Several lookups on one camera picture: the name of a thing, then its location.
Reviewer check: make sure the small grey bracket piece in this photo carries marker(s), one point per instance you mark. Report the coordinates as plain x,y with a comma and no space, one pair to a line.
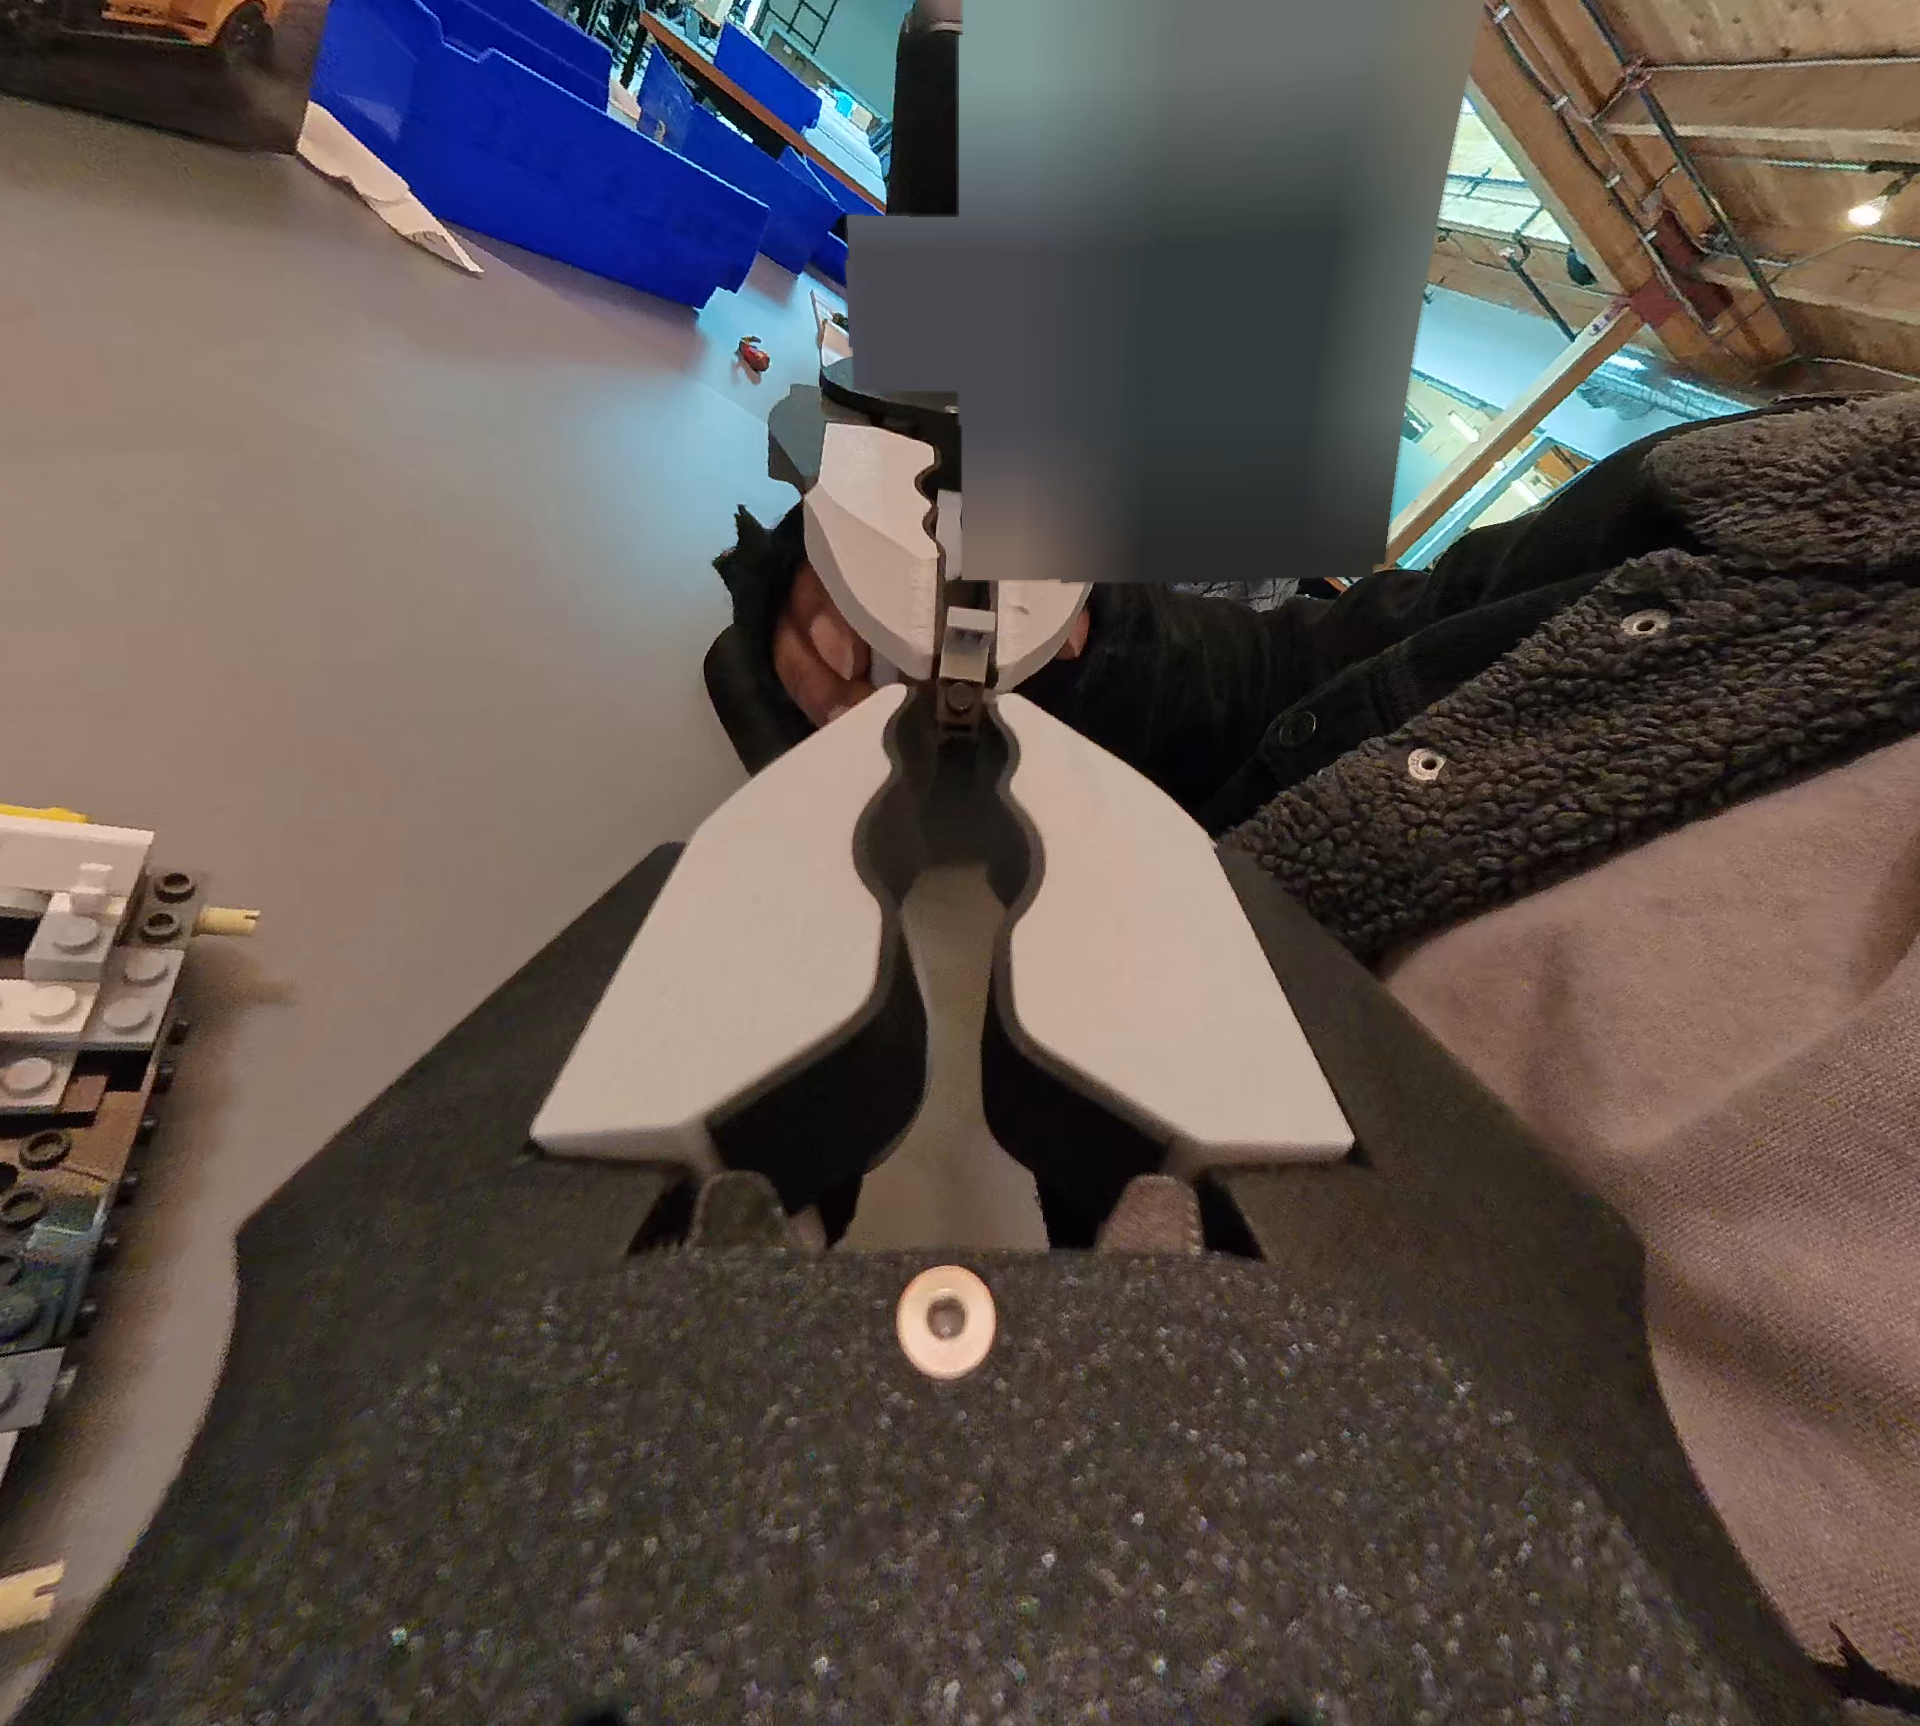
970,639

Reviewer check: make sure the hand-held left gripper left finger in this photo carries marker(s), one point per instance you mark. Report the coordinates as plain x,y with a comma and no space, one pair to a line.
723,991

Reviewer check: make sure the toy brick car chassis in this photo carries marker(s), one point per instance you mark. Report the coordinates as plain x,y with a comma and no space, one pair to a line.
74,1007

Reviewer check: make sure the dark fleece jacket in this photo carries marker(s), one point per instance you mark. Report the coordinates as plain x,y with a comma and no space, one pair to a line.
1577,737

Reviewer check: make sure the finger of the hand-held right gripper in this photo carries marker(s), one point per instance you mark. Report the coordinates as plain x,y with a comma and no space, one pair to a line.
1042,625
879,557

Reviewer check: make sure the blue plastic bin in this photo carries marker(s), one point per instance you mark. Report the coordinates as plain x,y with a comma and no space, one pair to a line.
780,213
525,150

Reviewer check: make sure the grey desk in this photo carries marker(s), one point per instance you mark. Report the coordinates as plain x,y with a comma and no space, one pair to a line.
377,557

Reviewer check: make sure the person's right hand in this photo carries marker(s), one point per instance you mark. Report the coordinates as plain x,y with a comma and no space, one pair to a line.
820,660

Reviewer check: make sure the small red brick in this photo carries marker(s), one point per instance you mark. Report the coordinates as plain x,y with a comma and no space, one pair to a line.
755,356

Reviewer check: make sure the small black pin piece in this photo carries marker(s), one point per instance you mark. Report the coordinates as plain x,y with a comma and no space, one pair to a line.
957,702

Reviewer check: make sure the beige hoodie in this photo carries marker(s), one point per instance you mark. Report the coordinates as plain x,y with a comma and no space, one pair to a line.
1725,1157

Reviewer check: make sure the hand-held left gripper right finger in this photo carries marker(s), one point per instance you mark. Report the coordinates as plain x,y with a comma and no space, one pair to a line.
1170,991

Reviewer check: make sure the white paper bag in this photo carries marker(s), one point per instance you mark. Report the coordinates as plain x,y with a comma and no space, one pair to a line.
377,189

